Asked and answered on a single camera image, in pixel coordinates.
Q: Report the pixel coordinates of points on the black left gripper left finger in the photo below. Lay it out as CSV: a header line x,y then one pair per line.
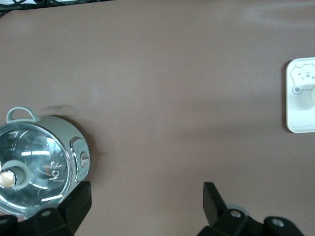
x,y
71,209

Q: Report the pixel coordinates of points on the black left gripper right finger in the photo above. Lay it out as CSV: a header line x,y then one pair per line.
x,y
216,211

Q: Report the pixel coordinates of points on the cream tray with bear print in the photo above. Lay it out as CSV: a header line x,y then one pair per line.
x,y
297,118

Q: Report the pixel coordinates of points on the glass pot lid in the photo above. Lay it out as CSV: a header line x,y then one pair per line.
x,y
37,147

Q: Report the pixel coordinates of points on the grey-green electric cooking pot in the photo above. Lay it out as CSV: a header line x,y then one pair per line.
x,y
61,125

